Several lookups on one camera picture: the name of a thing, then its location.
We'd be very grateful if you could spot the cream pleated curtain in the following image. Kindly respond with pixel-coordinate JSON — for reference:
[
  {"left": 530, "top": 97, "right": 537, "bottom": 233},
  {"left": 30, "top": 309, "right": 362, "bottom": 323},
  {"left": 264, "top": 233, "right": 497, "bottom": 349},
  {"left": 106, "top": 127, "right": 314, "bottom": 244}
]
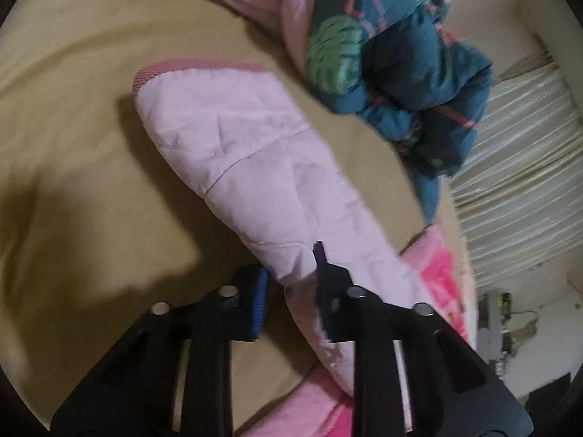
[{"left": 449, "top": 50, "right": 583, "bottom": 287}]

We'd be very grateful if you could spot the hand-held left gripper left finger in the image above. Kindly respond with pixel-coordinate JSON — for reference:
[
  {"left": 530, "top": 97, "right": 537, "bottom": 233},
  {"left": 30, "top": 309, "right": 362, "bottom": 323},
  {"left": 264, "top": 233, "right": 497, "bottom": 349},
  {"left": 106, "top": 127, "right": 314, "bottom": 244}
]
[{"left": 50, "top": 265, "right": 270, "bottom": 437}]

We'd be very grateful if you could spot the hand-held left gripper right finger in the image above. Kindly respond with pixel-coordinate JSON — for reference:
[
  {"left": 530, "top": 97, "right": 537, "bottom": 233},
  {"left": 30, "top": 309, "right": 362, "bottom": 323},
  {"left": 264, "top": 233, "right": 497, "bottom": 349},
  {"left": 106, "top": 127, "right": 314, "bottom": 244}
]
[{"left": 313, "top": 241, "right": 535, "bottom": 437}]

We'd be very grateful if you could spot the pink quilted jacket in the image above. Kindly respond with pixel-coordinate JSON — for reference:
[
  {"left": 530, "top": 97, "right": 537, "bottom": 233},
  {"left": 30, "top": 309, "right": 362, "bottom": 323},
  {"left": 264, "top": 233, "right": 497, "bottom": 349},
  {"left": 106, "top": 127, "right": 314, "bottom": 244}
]
[{"left": 132, "top": 59, "right": 438, "bottom": 397}]

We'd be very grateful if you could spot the pink printed blanket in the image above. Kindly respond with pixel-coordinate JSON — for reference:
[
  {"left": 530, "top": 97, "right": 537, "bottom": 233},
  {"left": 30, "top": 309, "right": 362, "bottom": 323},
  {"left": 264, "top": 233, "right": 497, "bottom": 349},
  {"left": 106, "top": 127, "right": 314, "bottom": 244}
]
[{"left": 237, "top": 224, "right": 474, "bottom": 437}]

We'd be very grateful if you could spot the bed with tan sheet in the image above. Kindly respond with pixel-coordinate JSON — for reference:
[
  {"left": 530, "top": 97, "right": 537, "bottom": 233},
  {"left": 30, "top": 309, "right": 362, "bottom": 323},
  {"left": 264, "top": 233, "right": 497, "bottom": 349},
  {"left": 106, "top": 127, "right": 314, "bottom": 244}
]
[{"left": 0, "top": 0, "right": 479, "bottom": 437}]

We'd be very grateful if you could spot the teal floral comforter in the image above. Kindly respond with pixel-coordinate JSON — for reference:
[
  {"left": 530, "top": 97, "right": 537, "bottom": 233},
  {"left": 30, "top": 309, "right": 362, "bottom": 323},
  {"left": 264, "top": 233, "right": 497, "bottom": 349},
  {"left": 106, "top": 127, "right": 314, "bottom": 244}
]
[{"left": 200, "top": 0, "right": 495, "bottom": 224}]

